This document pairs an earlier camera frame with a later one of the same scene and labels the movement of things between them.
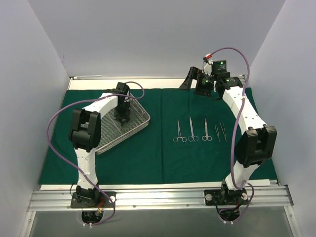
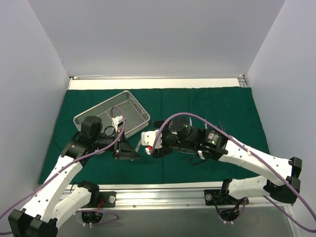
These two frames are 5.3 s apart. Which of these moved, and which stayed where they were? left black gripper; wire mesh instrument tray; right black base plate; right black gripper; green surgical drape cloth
Moved: right black gripper; left black gripper
Stayed: right black base plate; wire mesh instrument tray; green surgical drape cloth
